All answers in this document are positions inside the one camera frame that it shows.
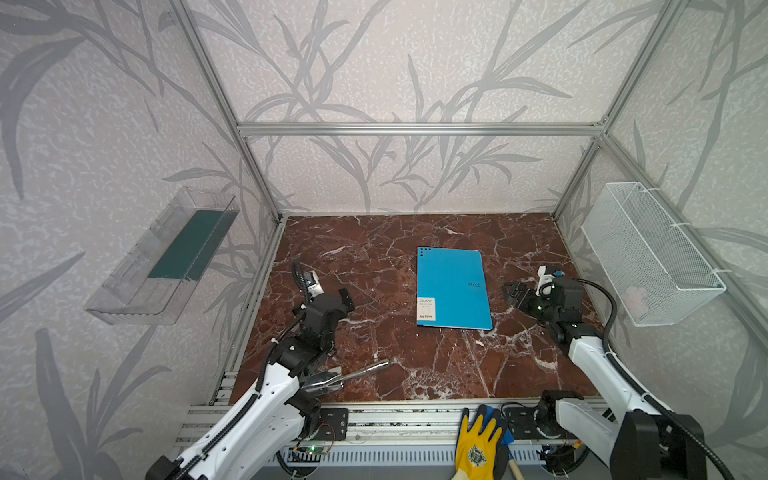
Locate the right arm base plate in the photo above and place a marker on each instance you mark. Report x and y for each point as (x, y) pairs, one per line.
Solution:
(523, 425)

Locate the green circuit board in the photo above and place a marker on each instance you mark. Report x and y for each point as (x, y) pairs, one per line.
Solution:
(310, 453)

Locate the clear plastic tray green base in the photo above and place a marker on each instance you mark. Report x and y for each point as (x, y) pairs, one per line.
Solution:
(158, 276)

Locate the white wire mesh basket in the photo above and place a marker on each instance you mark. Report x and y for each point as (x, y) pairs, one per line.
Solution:
(660, 276)

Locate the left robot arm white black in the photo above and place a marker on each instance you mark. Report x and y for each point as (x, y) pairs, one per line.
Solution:
(276, 409)

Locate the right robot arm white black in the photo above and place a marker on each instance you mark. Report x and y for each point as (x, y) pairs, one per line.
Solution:
(637, 436)

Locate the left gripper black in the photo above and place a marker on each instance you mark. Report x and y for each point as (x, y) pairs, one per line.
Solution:
(339, 301)

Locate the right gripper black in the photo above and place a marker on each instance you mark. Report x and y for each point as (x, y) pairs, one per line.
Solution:
(522, 297)

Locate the blue folder black inside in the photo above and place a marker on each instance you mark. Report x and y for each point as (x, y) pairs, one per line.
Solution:
(451, 290)

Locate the yellow blue work glove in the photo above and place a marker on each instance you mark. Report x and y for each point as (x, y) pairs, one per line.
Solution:
(481, 451)

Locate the aluminium frame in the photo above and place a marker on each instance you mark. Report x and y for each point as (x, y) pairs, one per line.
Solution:
(690, 115)

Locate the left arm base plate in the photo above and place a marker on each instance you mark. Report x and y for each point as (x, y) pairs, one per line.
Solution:
(330, 424)

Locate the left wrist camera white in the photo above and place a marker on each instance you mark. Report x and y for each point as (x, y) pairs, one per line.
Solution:
(312, 284)

